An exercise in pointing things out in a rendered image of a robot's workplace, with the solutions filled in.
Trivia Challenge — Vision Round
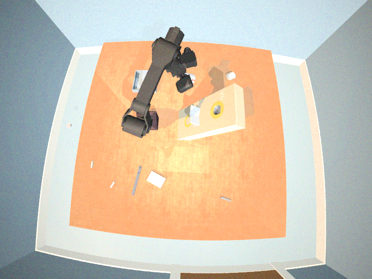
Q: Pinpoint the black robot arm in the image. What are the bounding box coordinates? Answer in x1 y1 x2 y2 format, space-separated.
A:
121 26 197 138

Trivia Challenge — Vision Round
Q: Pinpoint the white cylinder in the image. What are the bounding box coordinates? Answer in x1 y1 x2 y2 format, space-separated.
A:
185 73 195 83
226 72 236 80

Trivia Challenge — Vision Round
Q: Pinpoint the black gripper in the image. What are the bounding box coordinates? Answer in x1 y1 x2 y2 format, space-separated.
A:
166 57 194 93

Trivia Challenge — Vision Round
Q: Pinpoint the grey rectangular panel with square hole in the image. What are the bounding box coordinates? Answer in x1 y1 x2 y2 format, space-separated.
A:
177 83 246 140

